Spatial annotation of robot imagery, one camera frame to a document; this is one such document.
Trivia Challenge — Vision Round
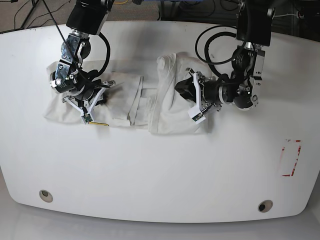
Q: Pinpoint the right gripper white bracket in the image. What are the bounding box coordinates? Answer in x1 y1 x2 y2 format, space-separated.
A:
61 80 116 118

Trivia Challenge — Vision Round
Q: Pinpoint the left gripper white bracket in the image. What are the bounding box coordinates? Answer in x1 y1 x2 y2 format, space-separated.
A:
174 67 223 120

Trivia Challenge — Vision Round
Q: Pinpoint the white printed t-shirt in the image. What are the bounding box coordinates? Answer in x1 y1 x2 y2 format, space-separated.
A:
41 51 216 136

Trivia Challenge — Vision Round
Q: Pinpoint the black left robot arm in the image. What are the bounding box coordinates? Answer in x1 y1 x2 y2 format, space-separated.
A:
174 0 276 124

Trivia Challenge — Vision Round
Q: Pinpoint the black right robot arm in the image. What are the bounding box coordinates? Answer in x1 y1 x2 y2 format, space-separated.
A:
49 0 116 124

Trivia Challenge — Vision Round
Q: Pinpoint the red tape rectangle marking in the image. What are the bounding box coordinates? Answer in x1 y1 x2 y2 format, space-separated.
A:
278 139 303 177

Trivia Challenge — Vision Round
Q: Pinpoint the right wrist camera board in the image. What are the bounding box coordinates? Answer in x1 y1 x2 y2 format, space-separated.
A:
80 113 94 124

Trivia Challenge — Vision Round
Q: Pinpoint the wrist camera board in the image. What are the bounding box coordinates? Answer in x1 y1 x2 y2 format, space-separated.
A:
80 113 94 124
192 112 206 125

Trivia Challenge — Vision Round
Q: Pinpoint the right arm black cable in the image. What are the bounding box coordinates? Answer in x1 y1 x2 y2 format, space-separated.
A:
41 0 112 111

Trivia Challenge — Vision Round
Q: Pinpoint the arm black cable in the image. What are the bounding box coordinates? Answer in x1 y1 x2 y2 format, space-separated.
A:
194 23 241 83
41 0 112 111

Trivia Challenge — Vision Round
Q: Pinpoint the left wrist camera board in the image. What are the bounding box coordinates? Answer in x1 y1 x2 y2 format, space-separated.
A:
192 112 206 125

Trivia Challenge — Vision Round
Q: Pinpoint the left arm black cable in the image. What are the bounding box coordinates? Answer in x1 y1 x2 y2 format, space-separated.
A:
194 23 241 83

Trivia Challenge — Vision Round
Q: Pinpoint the left table cable grommet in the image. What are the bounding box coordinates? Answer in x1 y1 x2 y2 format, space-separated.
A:
39 190 53 203

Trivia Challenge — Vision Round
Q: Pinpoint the table cable grommet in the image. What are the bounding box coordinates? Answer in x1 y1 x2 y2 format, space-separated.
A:
39 190 53 203
258 199 273 213

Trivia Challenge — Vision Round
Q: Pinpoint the white cable on floor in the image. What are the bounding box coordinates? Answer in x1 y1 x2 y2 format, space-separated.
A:
273 12 298 19

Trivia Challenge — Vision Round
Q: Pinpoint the right table cable grommet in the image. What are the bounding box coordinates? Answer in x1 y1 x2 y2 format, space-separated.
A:
258 199 273 213

